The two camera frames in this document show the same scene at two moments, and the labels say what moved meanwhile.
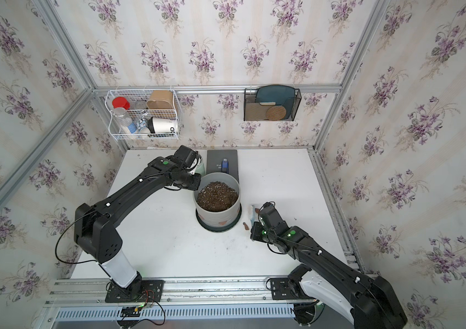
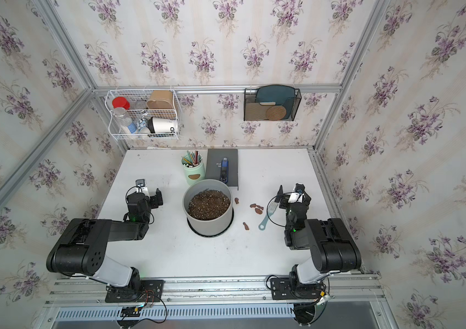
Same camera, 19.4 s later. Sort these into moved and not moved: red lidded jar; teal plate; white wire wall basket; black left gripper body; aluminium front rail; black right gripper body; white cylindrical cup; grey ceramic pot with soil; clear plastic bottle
Moved: black left gripper body; black right gripper body; grey ceramic pot with soil
Not moved: teal plate; white wire wall basket; aluminium front rail; red lidded jar; white cylindrical cup; clear plastic bottle
